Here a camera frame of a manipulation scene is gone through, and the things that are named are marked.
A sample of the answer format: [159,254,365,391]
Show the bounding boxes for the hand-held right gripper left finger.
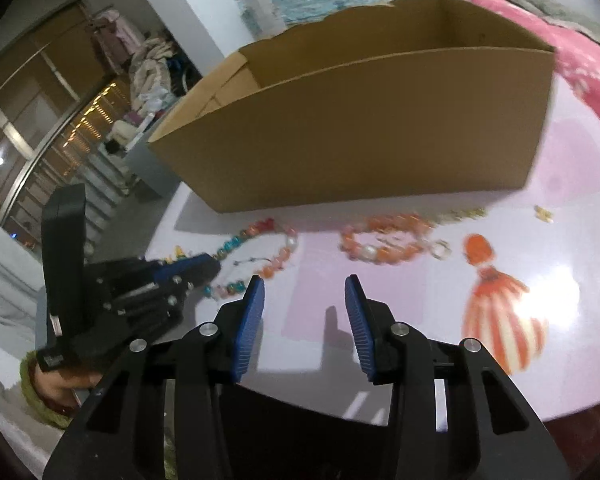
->
[42,275,266,480]

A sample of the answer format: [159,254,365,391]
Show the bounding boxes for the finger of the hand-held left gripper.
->
[86,254,222,295]
[87,282,197,350]

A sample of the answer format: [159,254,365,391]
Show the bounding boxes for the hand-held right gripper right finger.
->
[344,275,571,480]

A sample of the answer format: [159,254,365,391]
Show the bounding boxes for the orange bead bracelet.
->
[340,212,453,267]

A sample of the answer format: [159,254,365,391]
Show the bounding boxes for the multicoloured bead necklace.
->
[205,217,301,302]

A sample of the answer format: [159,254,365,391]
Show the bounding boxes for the brown cardboard box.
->
[146,0,558,214]

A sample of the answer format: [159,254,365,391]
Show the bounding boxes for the person's left forearm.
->
[19,350,81,431]

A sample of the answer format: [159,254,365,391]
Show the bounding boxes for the person's left hand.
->
[34,370,101,416]

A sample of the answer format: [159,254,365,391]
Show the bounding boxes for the white bedding cloth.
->
[0,217,76,466]

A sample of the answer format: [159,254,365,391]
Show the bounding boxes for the grey storage box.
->
[122,127,182,202]

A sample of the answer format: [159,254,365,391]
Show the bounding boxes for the metal stair railing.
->
[0,79,137,243]

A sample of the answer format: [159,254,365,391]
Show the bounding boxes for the white item on cabinet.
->
[111,120,142,149]

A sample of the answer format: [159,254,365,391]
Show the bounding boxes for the wheelchair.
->
[167,57,204,97]

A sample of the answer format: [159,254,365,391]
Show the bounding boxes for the pile of clothes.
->
[127,35,181,113]

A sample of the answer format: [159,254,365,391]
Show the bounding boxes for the hanging pink clothes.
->
[92,7,143,72]

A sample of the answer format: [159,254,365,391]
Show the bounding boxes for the white printed panel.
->
[240,0,286,37]

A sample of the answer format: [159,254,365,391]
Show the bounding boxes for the pink printed blanket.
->
[467,0,600,133]

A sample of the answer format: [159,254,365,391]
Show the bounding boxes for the grey blanket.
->
[500,0,600,47]

